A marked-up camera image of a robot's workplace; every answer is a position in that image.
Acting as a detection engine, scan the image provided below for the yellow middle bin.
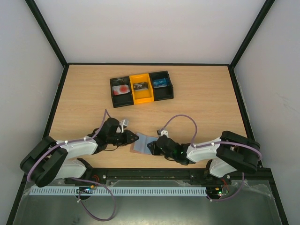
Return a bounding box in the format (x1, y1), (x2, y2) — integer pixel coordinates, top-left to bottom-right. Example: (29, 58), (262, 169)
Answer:
(129, 73), (154, 105)

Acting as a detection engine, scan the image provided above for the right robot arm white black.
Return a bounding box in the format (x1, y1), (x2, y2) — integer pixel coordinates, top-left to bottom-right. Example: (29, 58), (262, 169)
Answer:
(147, 131), (262, 184)

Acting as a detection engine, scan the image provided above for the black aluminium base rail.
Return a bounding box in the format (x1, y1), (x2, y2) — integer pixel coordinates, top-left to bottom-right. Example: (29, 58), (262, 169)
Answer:
(23, 166), (272, 187)

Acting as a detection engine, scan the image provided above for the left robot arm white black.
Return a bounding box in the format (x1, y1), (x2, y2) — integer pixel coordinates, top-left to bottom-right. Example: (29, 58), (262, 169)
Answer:
(20, 118), (139, 188)

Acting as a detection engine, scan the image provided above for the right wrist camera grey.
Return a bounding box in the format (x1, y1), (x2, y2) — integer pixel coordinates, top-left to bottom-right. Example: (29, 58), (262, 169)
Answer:
(157, 129), (169, 138)

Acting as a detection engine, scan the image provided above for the light blue slotted cable duct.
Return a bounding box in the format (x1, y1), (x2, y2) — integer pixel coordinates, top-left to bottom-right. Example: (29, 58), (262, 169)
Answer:
(25, 186), (207, 196)

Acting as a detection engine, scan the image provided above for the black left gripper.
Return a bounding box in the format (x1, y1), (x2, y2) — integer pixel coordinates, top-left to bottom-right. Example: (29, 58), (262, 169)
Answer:
(107, 130), (139, 147)

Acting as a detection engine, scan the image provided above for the right black bin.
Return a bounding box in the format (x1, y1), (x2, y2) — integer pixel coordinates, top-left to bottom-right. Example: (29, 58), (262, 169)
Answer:
(149, 71), (174, 101)

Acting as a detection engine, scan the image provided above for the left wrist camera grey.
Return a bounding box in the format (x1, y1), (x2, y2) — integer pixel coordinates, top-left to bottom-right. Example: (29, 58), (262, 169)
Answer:
(117, 119), (129, 133)

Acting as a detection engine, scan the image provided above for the black enclosure frame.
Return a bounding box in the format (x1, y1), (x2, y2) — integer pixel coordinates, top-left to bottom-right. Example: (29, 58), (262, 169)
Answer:
(6, 0), (288, 225)

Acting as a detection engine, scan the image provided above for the black bin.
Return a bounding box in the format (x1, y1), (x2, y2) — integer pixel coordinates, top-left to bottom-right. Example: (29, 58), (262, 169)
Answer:
(110, 76), (134, 108)
(149, 71), (174, 101)

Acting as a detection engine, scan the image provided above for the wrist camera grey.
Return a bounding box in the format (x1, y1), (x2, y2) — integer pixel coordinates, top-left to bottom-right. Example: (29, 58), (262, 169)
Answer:
(117, 119), (129, 133)
(157, 129), (169, 138)

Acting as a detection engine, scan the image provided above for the left black bin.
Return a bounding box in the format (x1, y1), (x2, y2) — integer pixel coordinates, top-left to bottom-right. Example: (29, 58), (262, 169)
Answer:
(110, 76), (134, 108)

